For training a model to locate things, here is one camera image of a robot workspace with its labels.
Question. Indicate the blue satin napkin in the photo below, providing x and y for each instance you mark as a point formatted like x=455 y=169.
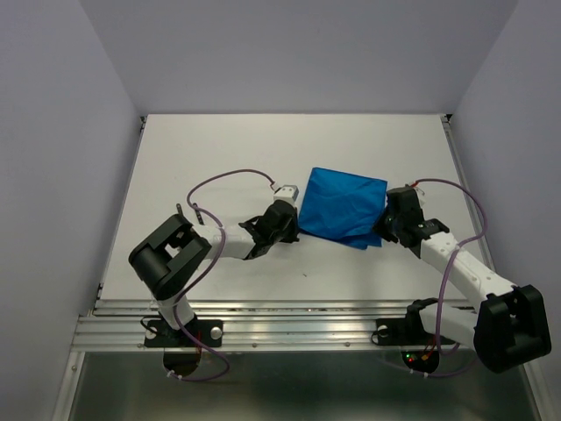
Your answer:
x=343 y=207

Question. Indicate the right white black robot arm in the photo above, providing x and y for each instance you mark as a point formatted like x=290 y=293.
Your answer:
x=507 y=324

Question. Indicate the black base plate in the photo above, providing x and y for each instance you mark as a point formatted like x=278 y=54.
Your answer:
x=158 y=334
x=400 y=332

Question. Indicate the aluminium frame rail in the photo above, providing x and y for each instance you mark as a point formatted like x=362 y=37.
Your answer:
x=300 y=343

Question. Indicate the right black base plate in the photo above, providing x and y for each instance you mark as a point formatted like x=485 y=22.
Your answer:
x=400 y=332

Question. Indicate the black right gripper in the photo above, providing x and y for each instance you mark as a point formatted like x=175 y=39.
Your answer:
x=379 y=227

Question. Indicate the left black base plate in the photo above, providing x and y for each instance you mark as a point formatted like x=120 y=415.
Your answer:
x=158 y=334

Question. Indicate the silver fork black handle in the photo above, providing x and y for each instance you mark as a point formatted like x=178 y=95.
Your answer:
x=198 y=214

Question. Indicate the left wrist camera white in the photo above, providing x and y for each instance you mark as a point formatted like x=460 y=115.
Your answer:
x=286 y=193

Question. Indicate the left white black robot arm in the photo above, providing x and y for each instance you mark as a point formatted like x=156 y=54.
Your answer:
x=168 y=258

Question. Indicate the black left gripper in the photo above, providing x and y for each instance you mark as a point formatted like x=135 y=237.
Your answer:
x=294 y=230

